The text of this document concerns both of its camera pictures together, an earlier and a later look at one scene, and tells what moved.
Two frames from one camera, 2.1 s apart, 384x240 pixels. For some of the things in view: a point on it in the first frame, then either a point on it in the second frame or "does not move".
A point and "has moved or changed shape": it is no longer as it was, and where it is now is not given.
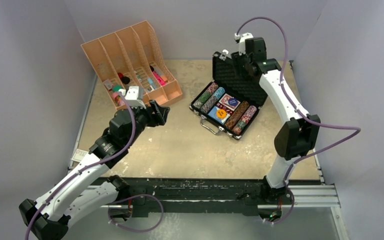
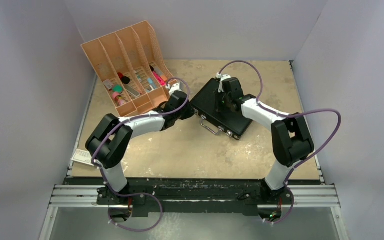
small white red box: [79, 155] does not move
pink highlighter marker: [159, 78] does not move
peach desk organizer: [132, 68] does not move
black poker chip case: [228, 103] has moved or changed shape
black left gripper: [159, 116] to [190, 112]
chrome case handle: [220, 128] does not move
